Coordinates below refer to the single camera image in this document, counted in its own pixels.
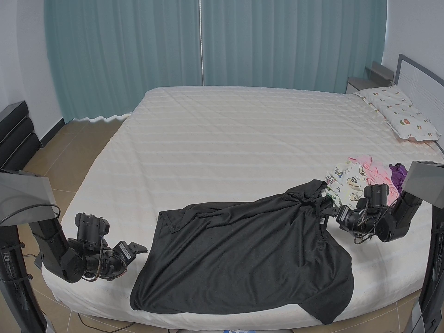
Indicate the black T-shirt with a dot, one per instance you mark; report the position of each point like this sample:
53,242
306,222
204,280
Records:
242,248

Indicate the black chest of drawers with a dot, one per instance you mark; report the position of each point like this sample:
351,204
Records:
17,134

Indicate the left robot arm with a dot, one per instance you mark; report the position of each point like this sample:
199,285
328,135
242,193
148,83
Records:
52,245

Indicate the white printed pillow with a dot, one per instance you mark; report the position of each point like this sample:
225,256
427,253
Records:
399,111

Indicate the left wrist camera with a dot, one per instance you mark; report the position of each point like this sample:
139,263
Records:
125,250

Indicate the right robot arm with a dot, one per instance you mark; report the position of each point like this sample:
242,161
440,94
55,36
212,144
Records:
406,213

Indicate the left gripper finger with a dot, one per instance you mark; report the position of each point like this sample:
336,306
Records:
138,248

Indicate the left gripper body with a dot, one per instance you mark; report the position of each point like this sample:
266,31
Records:
111,265

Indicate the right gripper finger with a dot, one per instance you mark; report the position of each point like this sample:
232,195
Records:
333,212

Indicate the pink garment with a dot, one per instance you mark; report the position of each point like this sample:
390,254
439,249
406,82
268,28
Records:
378,173

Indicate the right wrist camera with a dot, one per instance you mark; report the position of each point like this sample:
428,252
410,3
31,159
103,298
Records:
344,214

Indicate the grey bedside table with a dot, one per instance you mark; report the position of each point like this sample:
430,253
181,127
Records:
360,83

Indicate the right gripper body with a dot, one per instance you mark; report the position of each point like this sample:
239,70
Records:
355,222

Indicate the white printed pyjama top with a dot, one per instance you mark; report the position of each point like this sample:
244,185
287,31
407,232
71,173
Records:
347,182

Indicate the purple garment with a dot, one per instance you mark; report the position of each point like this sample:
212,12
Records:
397,175

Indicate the bed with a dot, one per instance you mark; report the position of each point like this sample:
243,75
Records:
242,144

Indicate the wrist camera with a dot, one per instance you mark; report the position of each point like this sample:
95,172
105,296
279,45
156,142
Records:
344,214
125,250

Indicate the blue-green curtain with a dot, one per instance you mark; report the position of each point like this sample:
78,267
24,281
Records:
121,47
295,33

